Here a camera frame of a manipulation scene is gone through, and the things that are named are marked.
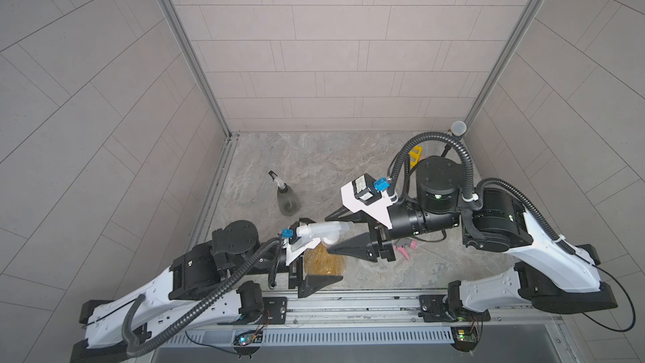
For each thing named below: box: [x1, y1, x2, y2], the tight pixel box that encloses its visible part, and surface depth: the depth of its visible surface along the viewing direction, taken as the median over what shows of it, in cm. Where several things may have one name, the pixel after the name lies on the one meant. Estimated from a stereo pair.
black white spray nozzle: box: [267, 169, 287, 190], surface depth 82 cm
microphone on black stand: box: [440, 120, 467, 158], surface depth 88 cm
